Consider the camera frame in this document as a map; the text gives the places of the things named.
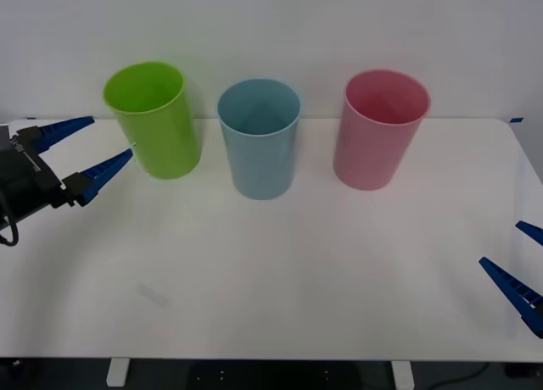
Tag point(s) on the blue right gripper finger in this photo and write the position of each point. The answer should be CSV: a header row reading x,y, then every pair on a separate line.
x,y
532,231
515,290

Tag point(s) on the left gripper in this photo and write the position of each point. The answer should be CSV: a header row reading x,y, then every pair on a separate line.
x,y
29,182

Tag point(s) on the green plastic bin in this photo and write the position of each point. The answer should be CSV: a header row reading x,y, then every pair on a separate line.
x,y
159,140

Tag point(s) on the black floor box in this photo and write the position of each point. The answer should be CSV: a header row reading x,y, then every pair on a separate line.
x,y
524,369

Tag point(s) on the white table leg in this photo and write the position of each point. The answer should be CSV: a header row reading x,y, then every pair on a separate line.
x,y
402,374
117,372

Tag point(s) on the pale blue plastic bin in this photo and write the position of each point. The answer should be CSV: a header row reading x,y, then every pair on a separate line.
x,y
261,161

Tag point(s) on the pink plastic bin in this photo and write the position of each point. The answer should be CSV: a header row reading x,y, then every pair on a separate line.
x,y
369,152

